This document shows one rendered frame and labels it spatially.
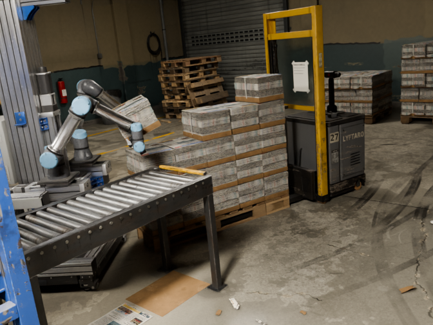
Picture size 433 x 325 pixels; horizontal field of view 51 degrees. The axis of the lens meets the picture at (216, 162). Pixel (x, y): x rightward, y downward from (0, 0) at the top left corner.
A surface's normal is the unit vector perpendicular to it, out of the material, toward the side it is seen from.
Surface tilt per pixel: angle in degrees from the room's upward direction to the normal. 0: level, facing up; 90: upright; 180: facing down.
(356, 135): 90
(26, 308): 90
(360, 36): 90
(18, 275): 90
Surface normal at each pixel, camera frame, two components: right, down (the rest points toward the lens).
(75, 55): 0.76, 0.10
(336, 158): 0.52, 0.18
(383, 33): -0.65, 0.26
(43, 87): -0.07, 0.26
